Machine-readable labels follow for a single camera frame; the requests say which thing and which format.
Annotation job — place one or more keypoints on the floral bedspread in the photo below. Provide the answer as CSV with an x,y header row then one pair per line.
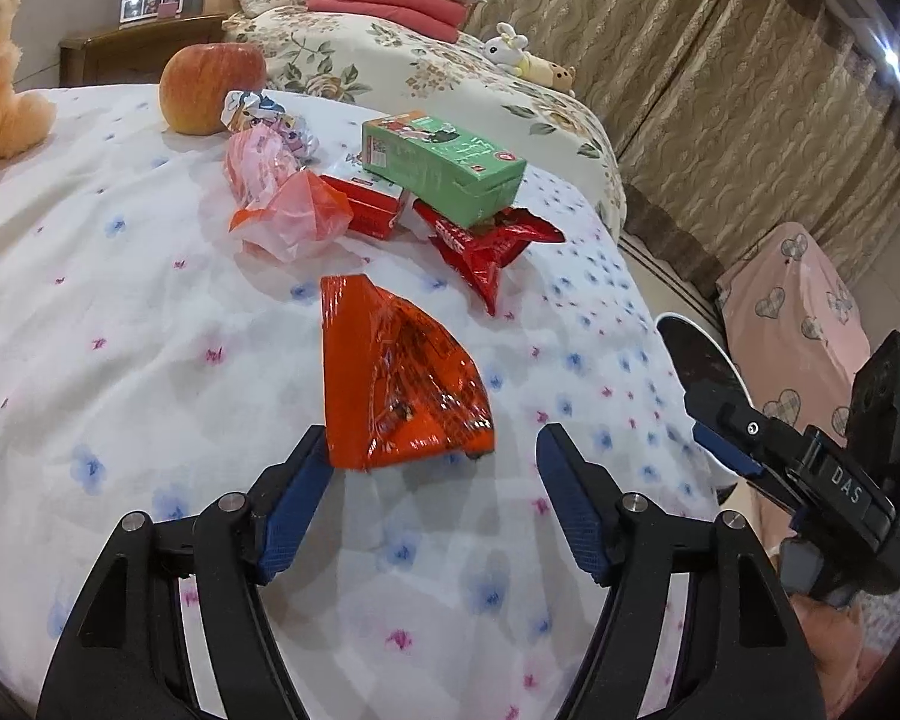
x,y
435,67

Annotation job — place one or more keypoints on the red white carton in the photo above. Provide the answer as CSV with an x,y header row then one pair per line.
x,y
367,206

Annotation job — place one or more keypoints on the colourful foil wrapper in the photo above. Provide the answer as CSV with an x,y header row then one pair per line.
x,y
270,116

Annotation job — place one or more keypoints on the green cardboard box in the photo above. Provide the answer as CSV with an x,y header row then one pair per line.
x,y
435,165

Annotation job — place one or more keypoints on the cream teddy bear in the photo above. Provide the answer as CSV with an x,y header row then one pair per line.
x,y
4,105

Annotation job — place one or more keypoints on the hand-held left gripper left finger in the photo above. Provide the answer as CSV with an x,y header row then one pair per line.
x,y
296,510

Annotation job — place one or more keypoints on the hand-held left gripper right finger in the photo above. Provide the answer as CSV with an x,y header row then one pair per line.
x,y
574,510

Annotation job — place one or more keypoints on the red apple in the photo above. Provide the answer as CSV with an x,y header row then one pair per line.
x,y
210,86

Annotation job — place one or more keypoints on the orange-red foil wrapper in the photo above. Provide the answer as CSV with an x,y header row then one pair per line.
x,y
390,375

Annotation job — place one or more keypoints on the wooden nightstand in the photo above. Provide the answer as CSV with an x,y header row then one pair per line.
x,y
120,52

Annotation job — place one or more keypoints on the pink plastic bag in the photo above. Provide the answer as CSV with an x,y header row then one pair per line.
x,y
285,202

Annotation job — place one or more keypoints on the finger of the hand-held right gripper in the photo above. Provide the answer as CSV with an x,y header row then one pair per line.
x,y
727,451
742,427

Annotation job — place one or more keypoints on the white flower print blanket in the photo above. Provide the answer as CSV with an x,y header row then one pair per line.
x,y
157,352

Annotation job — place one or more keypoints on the white rabbit plush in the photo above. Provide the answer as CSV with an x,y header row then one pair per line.
x,y
506,49

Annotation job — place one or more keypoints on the folded pink blanket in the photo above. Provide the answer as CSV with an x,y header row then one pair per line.
x,y
397,4

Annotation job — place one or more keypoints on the beige patterned curtain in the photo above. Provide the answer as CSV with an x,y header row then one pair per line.
x,y
682,90

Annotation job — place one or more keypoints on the pink heart print cloth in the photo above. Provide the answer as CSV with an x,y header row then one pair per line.
x,y
787,300

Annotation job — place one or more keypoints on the red snack bag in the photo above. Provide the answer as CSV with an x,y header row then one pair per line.
x,y
480,247

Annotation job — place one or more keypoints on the person's right hand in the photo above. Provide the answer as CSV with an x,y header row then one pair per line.
x,y
832,637

